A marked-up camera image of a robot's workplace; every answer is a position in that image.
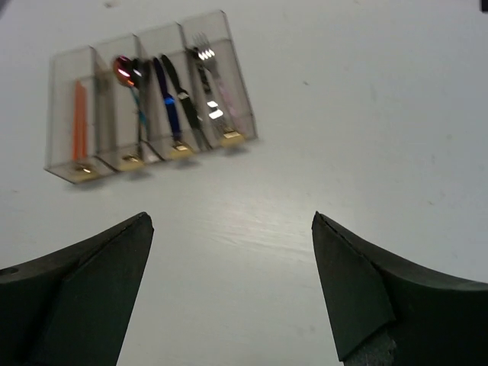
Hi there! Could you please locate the iridescent blue knife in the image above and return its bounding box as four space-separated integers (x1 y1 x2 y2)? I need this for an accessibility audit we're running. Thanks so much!
152 57 182 145

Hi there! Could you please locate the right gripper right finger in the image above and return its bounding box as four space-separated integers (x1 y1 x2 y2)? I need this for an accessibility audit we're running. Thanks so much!
312 213 487 365

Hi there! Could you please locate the gold spoon purple handle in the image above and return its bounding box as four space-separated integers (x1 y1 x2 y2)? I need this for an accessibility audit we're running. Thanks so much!
112 55 137 108

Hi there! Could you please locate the short orange chopstick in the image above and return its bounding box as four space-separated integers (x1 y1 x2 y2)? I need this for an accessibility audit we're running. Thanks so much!
80 85 88 159

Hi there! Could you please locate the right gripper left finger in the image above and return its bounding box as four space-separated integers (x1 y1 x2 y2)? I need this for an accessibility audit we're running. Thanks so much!
1 212 154 365

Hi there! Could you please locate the fork with dark handle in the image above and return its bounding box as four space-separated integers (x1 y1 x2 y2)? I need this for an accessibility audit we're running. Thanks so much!
191 47 225 140

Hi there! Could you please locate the long orange chopstick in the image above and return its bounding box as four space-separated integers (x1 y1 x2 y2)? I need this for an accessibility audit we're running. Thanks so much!
72 80 83 161

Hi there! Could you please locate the fork with pink handle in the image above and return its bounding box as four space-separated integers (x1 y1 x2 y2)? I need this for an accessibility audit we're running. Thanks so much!
192 32 245 134

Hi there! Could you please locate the black spoon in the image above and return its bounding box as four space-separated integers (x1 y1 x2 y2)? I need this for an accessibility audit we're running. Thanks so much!
131 58 150 144

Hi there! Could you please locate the teal chopstick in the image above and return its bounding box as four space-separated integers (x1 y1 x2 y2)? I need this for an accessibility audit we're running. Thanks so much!
101 73 112 151
95 75 104 155

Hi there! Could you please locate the black knife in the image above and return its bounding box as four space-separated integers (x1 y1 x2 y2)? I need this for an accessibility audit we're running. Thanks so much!
160 54 212 150

